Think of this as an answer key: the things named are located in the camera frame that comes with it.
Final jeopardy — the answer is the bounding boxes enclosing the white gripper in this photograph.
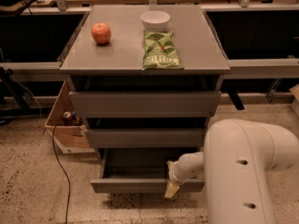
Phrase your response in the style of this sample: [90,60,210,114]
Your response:
[164,157,200,199]

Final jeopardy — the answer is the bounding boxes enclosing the grey bottom drawer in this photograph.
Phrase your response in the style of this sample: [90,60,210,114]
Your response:
[91,147,196,193]

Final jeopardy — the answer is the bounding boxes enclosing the grey drawer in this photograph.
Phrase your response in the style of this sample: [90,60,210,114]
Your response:
[85,128,204,148]
[69,91,221,118]
[91,147,196,193]

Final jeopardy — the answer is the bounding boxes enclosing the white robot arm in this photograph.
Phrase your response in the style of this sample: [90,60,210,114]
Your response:
[164,119,299,224]

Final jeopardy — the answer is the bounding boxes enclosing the grey middle drawer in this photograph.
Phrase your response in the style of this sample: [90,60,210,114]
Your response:
[85,128,204,148]

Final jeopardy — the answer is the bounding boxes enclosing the grey drawer cabinet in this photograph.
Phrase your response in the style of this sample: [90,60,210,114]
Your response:
[57,5,231,173]

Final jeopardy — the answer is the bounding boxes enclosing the grey top drawer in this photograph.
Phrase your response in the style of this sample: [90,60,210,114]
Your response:
[69,91,221,118]

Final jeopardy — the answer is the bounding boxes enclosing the wooden triangular box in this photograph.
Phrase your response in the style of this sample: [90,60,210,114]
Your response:
[45,81,94,154]

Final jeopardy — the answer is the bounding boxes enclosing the red soda can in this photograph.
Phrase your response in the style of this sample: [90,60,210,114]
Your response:
[63,111,76,126]

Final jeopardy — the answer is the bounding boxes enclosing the green kettle chips bag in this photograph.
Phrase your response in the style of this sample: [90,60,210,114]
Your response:
[142,31,184,70]

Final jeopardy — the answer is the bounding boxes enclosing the white bowl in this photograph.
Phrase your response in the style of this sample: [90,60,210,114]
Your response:
[140,10,170,32]

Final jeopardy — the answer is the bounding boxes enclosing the red apple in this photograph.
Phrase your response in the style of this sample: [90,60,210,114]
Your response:
[92,23,111,45]

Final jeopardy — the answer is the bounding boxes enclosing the black floor cable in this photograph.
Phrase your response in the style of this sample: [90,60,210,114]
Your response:
[50,123,72,224]

